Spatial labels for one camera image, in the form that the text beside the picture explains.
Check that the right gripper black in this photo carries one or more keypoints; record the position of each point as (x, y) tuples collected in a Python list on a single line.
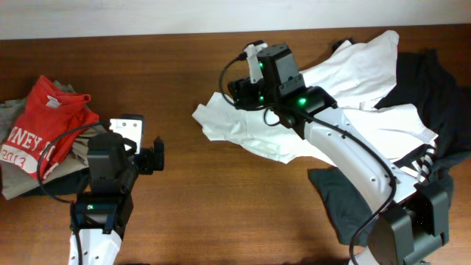
[(242, 90)]

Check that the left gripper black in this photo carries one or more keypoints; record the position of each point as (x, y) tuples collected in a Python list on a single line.
[(152, 157)]

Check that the white t-shirt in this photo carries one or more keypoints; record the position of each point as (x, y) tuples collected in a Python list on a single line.
[(357, 76)]

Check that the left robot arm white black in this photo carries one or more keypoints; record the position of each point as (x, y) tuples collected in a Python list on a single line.
[(99, 216)]

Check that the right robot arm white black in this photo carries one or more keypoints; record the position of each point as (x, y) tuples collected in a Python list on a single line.
[(410, 219)]

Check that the dark folded garment bottom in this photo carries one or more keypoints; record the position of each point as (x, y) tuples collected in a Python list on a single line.
[(65, 185)]

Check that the red printed t-shirt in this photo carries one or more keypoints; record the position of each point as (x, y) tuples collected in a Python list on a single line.
[(49, 112)]

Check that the khaki folded garment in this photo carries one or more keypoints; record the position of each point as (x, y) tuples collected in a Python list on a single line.
[(14, 180)]

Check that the black Nike t-shirt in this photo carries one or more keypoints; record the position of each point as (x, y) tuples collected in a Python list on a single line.
[(443, 107)]

